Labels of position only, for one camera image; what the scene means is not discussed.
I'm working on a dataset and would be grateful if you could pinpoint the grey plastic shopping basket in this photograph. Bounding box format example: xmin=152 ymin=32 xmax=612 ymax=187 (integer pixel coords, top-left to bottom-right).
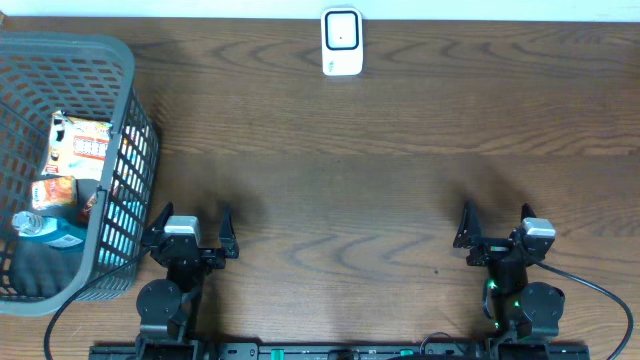
xmin=1 ymin=32 xmax=159 ymax=316

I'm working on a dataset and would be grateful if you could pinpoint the small orange snack packet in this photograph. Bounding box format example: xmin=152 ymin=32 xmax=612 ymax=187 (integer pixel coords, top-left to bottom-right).
xmin=31 ymin=176 xmax=77 ymax=210

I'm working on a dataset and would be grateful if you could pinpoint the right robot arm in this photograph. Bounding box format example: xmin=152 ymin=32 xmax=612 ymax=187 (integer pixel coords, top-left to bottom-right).
xmin=453 ymin=201 xmax=565 ymax=341

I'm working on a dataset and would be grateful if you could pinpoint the white barcode scanner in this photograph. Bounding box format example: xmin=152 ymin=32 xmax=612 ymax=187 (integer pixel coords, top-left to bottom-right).
xmin=321 ymin=7 xmax=364 ymax=76

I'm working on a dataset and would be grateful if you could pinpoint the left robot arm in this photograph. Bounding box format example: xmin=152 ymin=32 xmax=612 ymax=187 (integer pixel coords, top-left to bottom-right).
xmin=136 ymin=203 xmax=239 ymax=343

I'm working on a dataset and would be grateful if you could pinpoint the brown chocolate bar wrapper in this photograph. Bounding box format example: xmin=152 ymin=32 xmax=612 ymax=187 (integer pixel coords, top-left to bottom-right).
xmin=77 ymin=193 xmax=97 ymax=224

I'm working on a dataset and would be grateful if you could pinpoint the yellow snack bag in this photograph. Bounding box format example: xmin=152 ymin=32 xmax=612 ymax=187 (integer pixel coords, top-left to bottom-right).
xmin=42 ymin=110 xmax=112 ymax=181

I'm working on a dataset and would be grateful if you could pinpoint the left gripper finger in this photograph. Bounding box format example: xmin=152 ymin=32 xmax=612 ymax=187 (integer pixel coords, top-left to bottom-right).
xmin=145 ymin=202 xmax=174 ymax=235
xmin=218 ymin=206 xmax=236 ymax=250

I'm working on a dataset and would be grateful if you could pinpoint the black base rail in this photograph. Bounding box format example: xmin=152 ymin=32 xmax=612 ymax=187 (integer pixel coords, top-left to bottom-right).
xmin=88 ymin=339 xmax=591 ymax=360

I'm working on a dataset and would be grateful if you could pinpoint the teal mouthwash bottle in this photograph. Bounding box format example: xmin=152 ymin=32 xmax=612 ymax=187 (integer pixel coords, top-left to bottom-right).
xmin=11 ymin=211 xmax=87 ymax=250

